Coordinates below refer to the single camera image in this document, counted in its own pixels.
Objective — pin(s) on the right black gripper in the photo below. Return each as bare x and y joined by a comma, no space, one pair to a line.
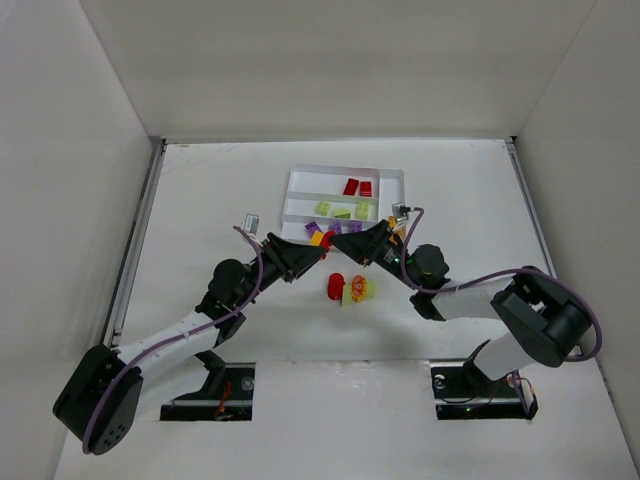
378,244

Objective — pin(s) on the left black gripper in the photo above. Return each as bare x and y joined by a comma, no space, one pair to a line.
279,257

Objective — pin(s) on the purple tan lego piece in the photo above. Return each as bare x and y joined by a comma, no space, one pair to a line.
336,228

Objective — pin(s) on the dark red lego brick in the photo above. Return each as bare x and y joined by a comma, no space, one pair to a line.
326,241

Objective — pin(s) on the purple patterned lego brick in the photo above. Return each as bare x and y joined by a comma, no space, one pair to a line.
312,228

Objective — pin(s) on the light green wedge lego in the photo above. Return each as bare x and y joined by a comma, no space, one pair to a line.
343,213

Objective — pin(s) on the light green lego piece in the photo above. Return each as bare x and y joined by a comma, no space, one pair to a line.
362,211

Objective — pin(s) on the yellow striped lego brick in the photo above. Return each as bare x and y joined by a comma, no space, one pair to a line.
398,226

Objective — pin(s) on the red rounded lego brick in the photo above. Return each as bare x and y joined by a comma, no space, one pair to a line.
335,286

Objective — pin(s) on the light green curved lego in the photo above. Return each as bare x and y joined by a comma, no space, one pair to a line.
347,297

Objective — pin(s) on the orange patterned lego piece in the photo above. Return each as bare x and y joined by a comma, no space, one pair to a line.
362,288

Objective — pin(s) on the light green square lego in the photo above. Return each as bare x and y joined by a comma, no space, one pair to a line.
322,208

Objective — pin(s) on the small red lego brick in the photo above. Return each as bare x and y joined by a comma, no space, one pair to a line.
365,189

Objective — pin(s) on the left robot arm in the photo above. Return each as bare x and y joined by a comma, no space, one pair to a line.
99,402

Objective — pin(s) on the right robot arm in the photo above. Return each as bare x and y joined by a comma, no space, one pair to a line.
545,319

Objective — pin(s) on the white divided tray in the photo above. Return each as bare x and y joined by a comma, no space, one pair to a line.
309,184

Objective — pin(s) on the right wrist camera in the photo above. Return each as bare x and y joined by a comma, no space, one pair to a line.
401,212

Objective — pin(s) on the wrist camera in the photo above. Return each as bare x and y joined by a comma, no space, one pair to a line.
250,224
401,212

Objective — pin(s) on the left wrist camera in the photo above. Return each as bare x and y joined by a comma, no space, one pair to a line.
250,224

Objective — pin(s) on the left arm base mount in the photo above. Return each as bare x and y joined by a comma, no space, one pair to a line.
224,395

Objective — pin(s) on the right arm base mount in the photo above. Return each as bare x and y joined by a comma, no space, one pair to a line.
462,392

